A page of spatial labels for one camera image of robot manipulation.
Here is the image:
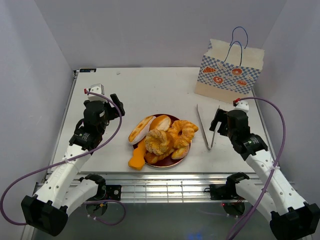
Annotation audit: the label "checkered paper bag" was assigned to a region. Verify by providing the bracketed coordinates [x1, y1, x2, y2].
[194, 26, 265, 103]

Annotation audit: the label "aluminium frame rail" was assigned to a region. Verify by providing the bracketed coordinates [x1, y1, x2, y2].
[32, 172, 296, 204]

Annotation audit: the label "sugared donut bread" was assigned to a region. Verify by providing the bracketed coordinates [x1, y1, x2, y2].
[144, 129, 174, 156]

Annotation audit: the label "purple cable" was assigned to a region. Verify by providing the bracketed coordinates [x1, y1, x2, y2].
[0, 91, 127, 226]
[224, 96, 287, 240]

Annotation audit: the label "sesame flat bread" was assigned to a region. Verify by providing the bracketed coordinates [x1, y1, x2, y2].
[128, 115, 156, 145]

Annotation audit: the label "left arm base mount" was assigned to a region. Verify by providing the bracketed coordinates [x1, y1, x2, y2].
[85, 185, 122, 217]

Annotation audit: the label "small sugared oval bread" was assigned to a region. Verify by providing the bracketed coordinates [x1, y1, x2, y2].
[171, 145, 190, 160]

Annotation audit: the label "croissant ring bread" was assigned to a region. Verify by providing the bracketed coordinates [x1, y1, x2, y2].
[167, 120, 199, 149]

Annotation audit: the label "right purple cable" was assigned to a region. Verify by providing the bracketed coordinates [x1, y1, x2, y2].
[224, 96, 287, 240]

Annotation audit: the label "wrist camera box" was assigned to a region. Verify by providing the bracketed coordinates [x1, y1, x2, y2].
[233, 98, 249, 114]
[84, 83, 106, 102]

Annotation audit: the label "blue label sticker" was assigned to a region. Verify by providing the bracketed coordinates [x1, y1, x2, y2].
[79, 68, 97, 73]

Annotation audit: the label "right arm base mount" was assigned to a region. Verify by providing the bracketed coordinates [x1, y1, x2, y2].
[203, 184, 246, 217]

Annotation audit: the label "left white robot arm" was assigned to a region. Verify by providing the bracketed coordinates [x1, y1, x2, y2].
[21, 88, 125, 237]

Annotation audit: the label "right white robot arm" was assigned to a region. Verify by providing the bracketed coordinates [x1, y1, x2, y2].
[209, 109, 320, 240]

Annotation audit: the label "braided twist bread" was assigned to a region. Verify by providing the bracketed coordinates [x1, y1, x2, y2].
[144, 148, 174, 165]

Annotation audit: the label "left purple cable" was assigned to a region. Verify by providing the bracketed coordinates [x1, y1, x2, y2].
[0, 91, 127, 226]

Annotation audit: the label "round split bun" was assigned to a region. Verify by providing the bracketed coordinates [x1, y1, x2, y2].
[149, 115, 172, 132]

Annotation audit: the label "orange toast slice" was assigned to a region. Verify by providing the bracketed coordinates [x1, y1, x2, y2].
[128, 138, 147, 171]

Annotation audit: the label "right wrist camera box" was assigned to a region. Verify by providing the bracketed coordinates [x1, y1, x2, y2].
[233, 98, 249, 114]

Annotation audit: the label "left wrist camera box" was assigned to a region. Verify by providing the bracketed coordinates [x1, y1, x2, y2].
[84, 83, 106, 102]

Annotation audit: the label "metal tongs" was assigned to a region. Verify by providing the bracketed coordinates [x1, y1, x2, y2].
[196, 104, 220, 151]

